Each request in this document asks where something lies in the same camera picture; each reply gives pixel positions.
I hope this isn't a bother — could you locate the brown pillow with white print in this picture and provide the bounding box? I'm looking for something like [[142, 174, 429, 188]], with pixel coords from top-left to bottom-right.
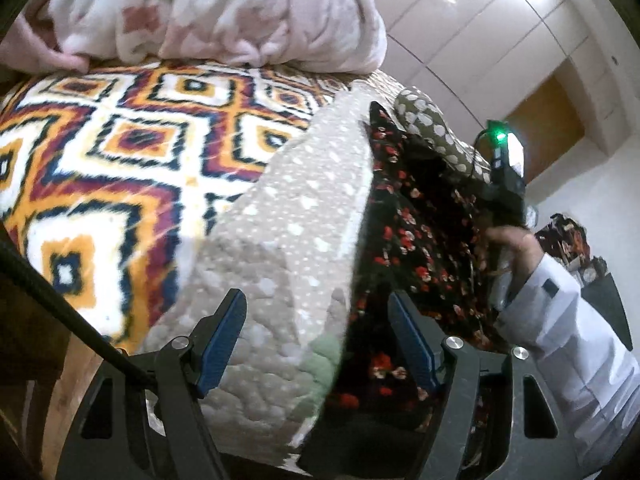
[[394, 87, 482, 177]]

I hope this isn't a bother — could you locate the colourful clothes pile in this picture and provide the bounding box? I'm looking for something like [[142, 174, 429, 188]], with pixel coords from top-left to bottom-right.
[[534, 212, 593, 263]]

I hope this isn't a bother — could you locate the glossy white wardrobe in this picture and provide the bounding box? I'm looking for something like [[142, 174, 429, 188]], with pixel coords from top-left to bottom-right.
[[360, 0, 621, 161]]

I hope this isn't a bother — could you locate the beige quilted heart bedspread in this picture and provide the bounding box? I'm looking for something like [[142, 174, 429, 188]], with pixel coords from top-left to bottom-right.
[[140, 77, 493, 471]]

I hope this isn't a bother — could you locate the person's right forearm white sleeve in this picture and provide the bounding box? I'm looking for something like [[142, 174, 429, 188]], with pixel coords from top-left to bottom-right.
[[492, 252, 640, 476]]

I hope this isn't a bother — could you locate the brown wooden door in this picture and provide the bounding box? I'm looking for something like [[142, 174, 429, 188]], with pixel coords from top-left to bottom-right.
[[500, 75, 587, 183]]

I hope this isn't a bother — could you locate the black cable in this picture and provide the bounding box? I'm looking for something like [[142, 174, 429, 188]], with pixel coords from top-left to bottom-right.
[[0, 237, 157, 388]]

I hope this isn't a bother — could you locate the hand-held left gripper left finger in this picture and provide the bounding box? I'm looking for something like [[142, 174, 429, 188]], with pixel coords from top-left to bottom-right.
[[55, 287, 248, 480]]

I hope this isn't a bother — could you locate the black floral garment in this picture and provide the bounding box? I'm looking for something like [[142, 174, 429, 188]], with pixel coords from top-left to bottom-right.
[[325, 101, 507, 443]]

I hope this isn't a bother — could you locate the person's right hand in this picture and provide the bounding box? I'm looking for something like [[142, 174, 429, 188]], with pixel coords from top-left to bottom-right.
[[482, 225, 544, 283]]

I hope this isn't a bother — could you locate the geometric diamond patterned blanket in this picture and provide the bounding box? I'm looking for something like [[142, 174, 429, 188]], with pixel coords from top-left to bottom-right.
[[0, 60, 353, 356]]

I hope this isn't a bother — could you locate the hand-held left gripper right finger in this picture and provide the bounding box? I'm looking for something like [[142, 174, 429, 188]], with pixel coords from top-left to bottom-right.
[[300, 289, 587, 480]]

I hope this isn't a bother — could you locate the pink floral fleece blanket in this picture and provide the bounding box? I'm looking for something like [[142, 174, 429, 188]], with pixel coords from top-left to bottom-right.
[[0, 0, 389, 75]]

